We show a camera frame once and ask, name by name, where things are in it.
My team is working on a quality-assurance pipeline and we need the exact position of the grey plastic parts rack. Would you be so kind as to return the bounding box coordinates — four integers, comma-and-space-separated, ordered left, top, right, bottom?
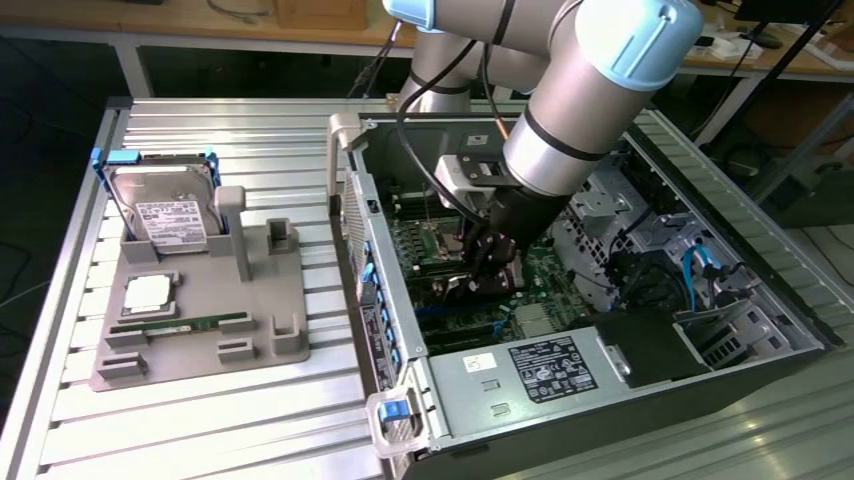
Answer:
90, 185, 314, 394

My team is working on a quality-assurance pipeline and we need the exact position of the silver hard disk drive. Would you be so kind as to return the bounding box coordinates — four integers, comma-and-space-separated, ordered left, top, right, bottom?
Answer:
110, 167, 222, 256

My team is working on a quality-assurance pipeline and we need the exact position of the black plastic fan shroud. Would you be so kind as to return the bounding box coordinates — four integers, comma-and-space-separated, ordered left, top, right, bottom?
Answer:
593, 309, 713, 389

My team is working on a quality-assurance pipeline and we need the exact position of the dark grey floor cabinet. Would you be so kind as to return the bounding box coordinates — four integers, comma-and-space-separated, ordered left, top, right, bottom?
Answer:
764, 162, 854, 231

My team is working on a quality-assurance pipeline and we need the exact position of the green motherboard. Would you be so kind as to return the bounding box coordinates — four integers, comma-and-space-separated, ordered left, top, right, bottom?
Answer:
386, 192, 593, 351

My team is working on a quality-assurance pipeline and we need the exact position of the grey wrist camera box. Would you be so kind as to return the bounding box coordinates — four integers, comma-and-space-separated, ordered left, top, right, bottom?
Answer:
433, 153, 513, 211

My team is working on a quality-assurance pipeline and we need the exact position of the silver disk bay cage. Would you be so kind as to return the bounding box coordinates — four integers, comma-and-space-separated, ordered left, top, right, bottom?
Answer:
563, 164, 660, 266

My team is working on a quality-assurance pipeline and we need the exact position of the open black PC case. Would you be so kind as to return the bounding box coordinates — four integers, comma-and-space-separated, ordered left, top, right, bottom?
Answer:
326, 112, 849, 480

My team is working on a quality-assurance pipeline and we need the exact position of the thin black hanging cable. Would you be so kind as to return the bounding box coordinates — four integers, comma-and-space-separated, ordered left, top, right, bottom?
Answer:
346, 19, 403, 100

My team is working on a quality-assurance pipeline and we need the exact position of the low profile graphics card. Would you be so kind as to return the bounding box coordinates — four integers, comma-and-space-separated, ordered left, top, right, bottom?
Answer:
403, 269, 526, 307

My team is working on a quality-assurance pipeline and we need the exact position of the grey power supply unit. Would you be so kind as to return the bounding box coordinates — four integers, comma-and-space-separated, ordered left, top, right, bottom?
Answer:
426, 329, 633, 436

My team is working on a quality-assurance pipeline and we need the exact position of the black monitor stand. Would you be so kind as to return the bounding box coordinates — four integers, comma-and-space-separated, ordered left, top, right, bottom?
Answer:
733, 0, 813, 50

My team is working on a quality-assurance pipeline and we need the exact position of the white orange parts box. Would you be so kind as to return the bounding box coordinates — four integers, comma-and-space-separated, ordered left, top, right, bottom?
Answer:
693, 32, 766, 59

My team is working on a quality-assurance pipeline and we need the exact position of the blue disk caddy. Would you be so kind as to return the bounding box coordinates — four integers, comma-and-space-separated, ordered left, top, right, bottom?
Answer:
88, 147, 234, 241

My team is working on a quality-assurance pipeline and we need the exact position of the silver CPU chip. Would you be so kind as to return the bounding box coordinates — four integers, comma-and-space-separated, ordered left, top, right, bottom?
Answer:
124, 276, 176, 314

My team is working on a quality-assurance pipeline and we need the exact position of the thick black camera cable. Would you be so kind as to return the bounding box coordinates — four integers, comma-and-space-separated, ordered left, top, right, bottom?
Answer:
393, 39, 515, 226

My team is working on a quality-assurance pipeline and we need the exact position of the CPU socket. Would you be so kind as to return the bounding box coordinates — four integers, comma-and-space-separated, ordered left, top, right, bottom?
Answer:
417, 222, 469, 261

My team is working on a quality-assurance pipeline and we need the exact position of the wooden desk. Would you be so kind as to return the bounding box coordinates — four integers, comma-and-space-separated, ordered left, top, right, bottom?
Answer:
0, 0, 419, 99
673, 0, 854, 146

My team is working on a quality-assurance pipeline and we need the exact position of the green RAM stick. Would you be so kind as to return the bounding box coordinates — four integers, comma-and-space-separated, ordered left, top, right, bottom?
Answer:
110, 312, 253, 337

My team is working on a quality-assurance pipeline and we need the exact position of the blue disk wire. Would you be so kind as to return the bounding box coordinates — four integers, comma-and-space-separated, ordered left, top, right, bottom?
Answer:
681, 242, 717, 314

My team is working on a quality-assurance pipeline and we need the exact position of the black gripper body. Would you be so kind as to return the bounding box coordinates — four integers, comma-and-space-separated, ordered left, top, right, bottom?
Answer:
466, 185, 574, 249

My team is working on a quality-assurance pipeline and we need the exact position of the small silver chipset heatsink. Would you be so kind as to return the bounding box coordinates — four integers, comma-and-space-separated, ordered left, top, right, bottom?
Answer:
513, 304, 553, 336

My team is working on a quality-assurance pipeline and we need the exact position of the blue expansion slot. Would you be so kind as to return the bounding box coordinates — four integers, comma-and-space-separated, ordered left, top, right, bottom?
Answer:
414, 305, 499, 321

